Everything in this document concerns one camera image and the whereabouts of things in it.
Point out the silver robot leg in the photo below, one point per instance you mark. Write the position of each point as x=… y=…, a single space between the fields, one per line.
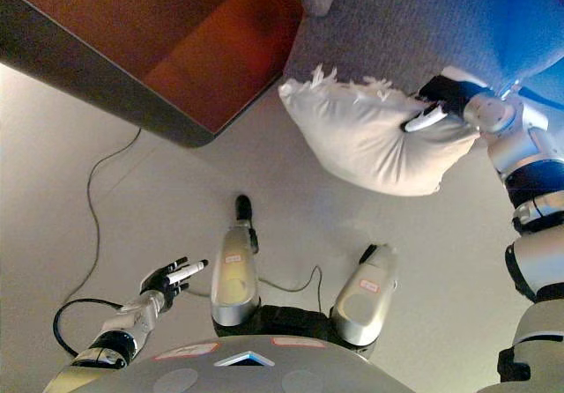
x=363 y=296
x=233 y=278

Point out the brown wooden cabinet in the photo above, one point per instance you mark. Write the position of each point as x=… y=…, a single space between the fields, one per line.
x=176 y=36

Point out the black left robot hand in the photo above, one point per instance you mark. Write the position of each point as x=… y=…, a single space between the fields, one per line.
x=161 y=280

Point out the silver left robot leg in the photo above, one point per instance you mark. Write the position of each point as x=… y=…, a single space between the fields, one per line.
x=233 y=278

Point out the silver right robot leg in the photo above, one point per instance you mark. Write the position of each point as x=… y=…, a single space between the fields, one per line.
x=363 y=296

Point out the white tasselled pillow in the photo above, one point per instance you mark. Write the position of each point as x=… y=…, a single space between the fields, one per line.
x=374 y=146

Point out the grey robot torso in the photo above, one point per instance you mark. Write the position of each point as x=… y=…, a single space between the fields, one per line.
x=247 y=373

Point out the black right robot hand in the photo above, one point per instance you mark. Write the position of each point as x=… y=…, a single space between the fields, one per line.
x=449 y=95

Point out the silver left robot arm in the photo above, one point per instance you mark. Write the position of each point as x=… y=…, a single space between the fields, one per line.
x=119 y=331

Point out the grey fabric armchair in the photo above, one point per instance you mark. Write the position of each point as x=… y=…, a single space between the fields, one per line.
x=396 y=27

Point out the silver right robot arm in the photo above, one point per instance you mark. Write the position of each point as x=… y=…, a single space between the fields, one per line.
x=529 y=146

